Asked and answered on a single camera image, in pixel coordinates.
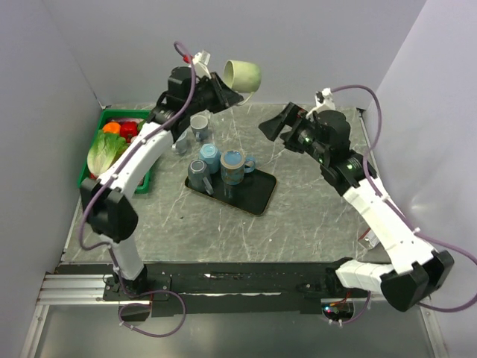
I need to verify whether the light blue hexagonal mug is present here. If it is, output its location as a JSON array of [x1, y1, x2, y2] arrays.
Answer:
[[199, 143, 221, 175]]

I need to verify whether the small slate grey mug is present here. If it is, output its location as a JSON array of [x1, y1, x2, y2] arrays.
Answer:
[[190, 115, 209, 142]]

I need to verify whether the red toy pepper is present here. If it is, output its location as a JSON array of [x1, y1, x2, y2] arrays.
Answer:
[[119, 122, 139, 143]]

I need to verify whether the dark grey mug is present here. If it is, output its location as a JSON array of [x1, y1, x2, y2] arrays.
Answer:
[[187, 159, 214, 195]]

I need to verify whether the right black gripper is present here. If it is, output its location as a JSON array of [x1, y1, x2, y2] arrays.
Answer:
[[259, 103, 329, 165]]

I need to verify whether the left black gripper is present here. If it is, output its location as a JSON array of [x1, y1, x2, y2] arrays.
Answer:
[[186, 72, 244, 116]]

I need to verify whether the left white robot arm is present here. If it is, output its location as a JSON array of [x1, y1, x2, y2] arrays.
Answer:
[[80, 66, 244, 300]]

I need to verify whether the black serving tray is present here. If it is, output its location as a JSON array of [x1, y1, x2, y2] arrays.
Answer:
[[184, 169, 277, 216]]

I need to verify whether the toy cabbage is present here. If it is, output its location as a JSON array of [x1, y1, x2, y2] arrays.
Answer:
[[86, 131, 127, 178]]

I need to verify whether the white footed mug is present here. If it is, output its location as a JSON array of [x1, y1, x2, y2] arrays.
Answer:
[[171, 131, 188, 155]]

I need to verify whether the green plastic crate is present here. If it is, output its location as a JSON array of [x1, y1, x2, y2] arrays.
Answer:
[[78, 108, 149, 192]]

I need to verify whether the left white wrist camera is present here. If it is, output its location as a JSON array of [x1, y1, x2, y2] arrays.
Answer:
[[192, 50, 211, 78]]

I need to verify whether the pale green mug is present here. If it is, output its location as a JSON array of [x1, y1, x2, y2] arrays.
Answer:
[[223, 60, 262, 106]]

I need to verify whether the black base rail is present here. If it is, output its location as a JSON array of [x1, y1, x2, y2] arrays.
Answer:
[[103, 260, 367, 317]]

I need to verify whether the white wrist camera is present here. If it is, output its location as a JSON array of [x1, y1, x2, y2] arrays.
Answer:
[[192, 50, 211, 78], [306, 88, 335, 119]]

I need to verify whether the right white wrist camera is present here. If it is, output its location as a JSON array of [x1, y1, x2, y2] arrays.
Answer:
[[306, 88, 335, 119]]

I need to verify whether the blue mug tan rim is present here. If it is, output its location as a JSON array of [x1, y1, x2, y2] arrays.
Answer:
[[220, 150, 256, 186]]

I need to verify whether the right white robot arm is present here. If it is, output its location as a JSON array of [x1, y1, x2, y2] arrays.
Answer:
[[259, 103, 454, 312]]

